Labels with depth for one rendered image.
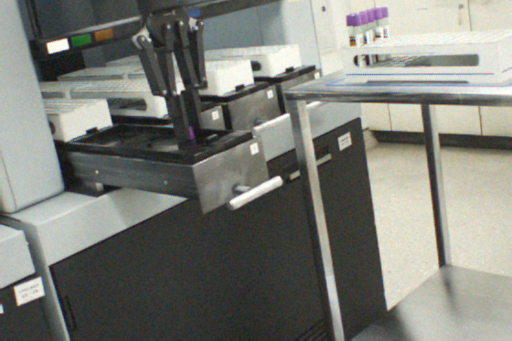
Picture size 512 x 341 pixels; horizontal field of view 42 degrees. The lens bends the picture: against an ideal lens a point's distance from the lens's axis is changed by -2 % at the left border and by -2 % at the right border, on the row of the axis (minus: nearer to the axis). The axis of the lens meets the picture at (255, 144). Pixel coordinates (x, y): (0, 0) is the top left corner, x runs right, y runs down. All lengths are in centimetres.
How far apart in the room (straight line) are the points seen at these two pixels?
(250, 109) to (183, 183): 42
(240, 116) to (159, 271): 33
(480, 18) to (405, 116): 67
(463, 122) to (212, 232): 228
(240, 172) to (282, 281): 52
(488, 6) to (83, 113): 232
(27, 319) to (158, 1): 51
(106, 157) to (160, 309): 31
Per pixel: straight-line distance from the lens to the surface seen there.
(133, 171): 102
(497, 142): 341
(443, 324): 147
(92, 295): 114
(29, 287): 108
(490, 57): 104
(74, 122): 120
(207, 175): 92
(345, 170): 156
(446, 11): 331
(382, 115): 364
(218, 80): 131
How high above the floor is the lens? 105
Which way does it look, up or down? 15 degrees down
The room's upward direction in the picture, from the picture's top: 11 degrees counter-clockwise
